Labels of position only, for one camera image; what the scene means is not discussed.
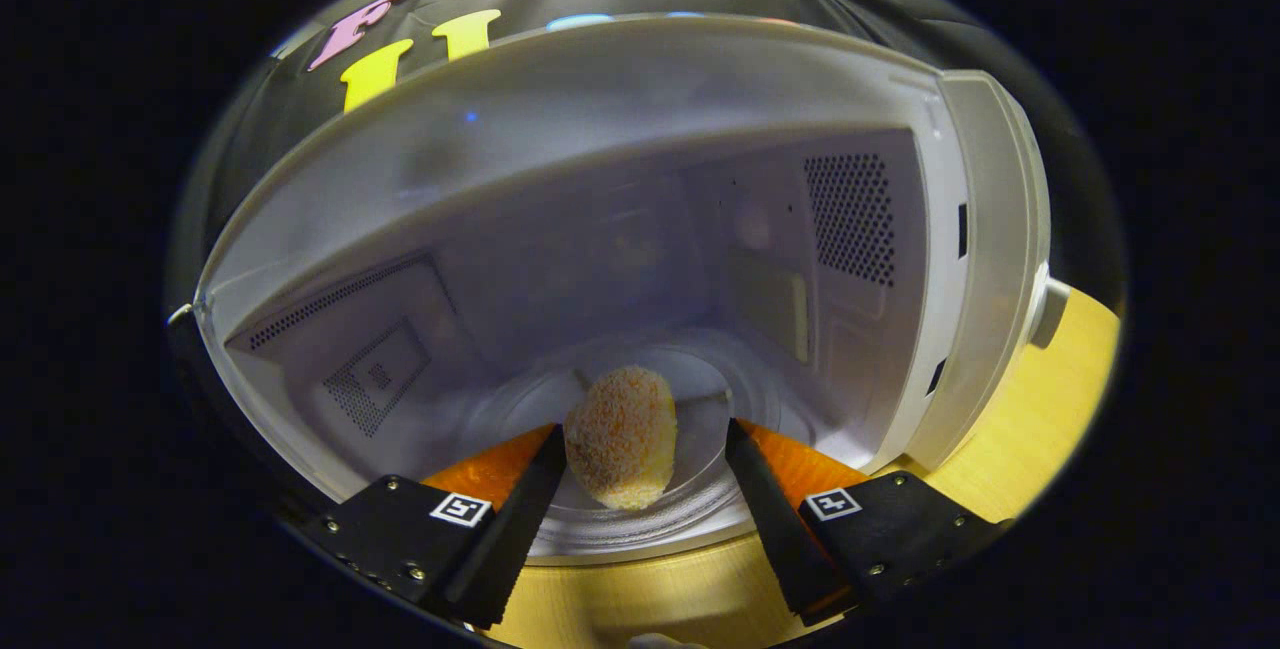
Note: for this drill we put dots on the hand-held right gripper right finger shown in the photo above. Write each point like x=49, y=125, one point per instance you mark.
x=780, y=539

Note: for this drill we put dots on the round sugared donut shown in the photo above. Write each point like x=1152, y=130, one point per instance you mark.
x=620, y=439

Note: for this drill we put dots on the white microwave oven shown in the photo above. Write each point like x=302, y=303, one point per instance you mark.
x=600, y=109

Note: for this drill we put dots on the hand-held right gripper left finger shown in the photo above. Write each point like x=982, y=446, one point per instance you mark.
x=500, y=549

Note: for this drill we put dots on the glass microwave turntable plate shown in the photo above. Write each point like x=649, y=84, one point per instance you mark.
x=705, y=394

